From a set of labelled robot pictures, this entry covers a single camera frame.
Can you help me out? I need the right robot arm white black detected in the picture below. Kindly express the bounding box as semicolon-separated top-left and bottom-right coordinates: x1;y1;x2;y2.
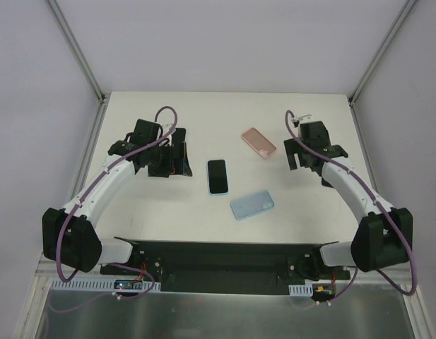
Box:
284;121;413;279

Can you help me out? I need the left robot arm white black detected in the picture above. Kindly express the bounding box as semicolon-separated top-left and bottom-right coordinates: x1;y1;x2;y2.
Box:
42;119;192;275

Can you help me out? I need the right aluminium frame post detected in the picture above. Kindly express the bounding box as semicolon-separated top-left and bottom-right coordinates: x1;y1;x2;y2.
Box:
348;0;420;105

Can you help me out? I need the aluminium frame post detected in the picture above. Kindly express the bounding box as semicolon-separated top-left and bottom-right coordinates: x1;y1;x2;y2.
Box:
44;0;111;105
348;0;420;105

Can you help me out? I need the pink phone case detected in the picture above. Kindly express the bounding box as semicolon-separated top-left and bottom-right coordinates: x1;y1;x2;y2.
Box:
241;127;277;159

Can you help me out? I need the right white cable duct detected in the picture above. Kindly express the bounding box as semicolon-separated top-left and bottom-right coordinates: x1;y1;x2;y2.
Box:
288;282;335;297

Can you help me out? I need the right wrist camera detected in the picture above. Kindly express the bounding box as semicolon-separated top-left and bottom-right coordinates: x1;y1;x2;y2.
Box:
291;114;312;126

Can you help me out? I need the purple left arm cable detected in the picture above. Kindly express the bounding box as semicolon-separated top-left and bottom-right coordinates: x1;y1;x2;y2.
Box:
47;105;179;314

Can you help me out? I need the left aluminium frame post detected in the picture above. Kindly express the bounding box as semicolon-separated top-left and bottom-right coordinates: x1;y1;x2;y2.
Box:
44;0;111;105

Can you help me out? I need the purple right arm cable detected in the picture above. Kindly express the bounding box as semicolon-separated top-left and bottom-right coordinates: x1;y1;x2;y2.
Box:
285;109;418;311

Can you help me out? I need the black phone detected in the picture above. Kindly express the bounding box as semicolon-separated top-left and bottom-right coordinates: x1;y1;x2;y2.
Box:
171;128;187;146

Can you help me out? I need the aluminium front rail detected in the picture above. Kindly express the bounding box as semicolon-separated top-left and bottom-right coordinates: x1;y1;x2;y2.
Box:
35;255;412;285

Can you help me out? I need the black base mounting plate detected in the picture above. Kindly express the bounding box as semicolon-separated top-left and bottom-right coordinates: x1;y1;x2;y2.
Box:
100;241;333;295

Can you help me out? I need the left white cable duct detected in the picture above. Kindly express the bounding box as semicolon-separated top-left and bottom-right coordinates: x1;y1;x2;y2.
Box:
51;278;161;293

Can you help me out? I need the white cable duct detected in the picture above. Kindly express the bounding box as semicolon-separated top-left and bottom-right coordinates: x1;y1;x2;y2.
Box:
51;278;161;293
288;282;335;297

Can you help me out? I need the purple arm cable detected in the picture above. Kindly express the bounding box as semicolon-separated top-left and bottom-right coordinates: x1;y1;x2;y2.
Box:
47;105;179;314
285;109;418;311

